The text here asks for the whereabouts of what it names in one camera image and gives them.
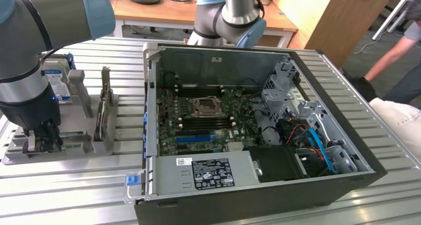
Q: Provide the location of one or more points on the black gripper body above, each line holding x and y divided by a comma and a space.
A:
30, 114

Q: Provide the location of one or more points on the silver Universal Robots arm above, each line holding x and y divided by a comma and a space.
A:
39, 20

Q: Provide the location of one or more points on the person's bare forearm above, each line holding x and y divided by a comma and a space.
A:
391, 57

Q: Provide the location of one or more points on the black RAM slot bank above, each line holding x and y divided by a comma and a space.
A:
207, 123
200, 90

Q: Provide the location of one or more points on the person's black gloved hand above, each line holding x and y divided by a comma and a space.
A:
365, 88

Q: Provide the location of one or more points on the grey parts rack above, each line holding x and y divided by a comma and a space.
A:
79, 126

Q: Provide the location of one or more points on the hard disk with blue label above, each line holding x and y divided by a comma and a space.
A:
59, 82

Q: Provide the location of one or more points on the graphics card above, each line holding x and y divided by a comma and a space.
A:
104, 106

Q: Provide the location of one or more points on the blue case latch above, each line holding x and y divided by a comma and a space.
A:
131, 180

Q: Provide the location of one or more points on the grey power supply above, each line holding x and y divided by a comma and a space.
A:
171, 175

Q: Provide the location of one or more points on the blue expansion slot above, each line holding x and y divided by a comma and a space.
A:
193, 139

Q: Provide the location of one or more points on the CPU socket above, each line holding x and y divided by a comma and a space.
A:
209, 107

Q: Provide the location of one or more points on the green motherboard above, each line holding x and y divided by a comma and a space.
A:
227, 133

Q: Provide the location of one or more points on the silver chipset heat sink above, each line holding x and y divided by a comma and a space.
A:
236, 147

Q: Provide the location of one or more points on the wooden desk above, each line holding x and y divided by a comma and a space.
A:
171, 12

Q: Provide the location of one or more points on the black open PC case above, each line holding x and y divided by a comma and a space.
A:
249, 205

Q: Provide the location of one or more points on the metal disk bay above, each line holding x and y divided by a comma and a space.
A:
279, 96

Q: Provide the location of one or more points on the wooden cabinet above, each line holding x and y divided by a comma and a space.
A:
335, 25

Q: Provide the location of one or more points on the white cloth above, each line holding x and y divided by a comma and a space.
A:
400, 121

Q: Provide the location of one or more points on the person's trunk in grey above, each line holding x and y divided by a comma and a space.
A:
405, 79

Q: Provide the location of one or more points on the white table frame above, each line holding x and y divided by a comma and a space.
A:
393, 15

